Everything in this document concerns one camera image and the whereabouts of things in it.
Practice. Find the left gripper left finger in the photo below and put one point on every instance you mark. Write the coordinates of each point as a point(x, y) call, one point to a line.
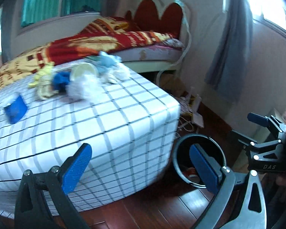
point(31, 209)

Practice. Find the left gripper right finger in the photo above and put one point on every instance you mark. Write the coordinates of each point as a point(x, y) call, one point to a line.
point(249, 210)

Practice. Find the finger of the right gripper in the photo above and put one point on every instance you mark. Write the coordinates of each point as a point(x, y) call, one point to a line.
point(258, 119)

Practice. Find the blue knit cloth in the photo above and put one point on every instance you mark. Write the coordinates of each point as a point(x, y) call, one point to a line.
point(61, 80)

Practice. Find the clear plastic bag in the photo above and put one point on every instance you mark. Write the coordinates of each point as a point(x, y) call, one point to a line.
point(86, 87)

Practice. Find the yellow fuzzy cloth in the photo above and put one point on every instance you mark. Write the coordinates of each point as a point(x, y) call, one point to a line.
point(44, 71)

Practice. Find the white tissue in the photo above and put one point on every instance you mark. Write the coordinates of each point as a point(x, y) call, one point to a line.
point(118, 72)

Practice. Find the white blue paper cup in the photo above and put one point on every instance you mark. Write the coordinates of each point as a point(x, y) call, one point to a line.
point(81, 69)

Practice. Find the blue face mask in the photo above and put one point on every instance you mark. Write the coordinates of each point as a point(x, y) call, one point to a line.
point(106, 61)

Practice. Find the red white paper cup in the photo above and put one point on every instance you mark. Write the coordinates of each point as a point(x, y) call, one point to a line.
point(192, 175)

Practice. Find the beige bag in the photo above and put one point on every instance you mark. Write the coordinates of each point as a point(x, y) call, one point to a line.
point(45, 89)

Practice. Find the black trash bin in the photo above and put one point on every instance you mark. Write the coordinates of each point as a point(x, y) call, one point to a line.
point(203, 153)

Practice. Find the grey right curtain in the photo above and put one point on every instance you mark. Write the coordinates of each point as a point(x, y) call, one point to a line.
point(228, 69)

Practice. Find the white wifi router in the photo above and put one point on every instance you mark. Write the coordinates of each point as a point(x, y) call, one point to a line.
point(192, 102)

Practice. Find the white grid tablecloth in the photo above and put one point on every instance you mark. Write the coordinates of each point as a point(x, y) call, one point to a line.
point(130, 128)

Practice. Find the bed with red headboard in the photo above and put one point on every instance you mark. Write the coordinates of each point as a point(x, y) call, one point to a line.
point(169, 22)

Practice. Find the red yellow quilt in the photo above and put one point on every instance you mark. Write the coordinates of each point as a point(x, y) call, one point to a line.
point(74, 48)

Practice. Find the red yellow pillow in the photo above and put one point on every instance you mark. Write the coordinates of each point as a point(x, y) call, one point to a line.
point(110, 25)

